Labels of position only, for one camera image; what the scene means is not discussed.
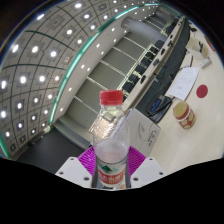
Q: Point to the red and cream patterned mug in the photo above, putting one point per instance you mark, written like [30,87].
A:
[184,115]

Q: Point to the flat round red coaster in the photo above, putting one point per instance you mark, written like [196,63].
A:
[202,91]

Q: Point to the row of black office chairs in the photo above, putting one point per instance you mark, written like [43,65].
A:
[140,70]

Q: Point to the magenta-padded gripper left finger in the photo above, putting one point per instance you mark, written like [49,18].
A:
[71,168]

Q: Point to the recessed ceiling lights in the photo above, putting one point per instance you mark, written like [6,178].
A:
[41,78]

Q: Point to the clear red-capped water bottle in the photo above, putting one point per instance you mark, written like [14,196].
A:
[111,153]

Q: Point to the white paper sheet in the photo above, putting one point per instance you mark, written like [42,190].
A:
[184,81]

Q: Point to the white open organizer box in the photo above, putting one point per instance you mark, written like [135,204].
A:
[196,45]

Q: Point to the white power strip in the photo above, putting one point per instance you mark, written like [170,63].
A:
[206,63]

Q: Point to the white cardboard paper box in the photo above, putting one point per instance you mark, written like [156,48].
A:
[143,130]

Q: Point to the long curved conference desk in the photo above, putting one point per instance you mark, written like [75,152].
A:
[173,50]

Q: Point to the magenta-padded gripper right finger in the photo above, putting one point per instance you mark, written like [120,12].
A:
[148,168]

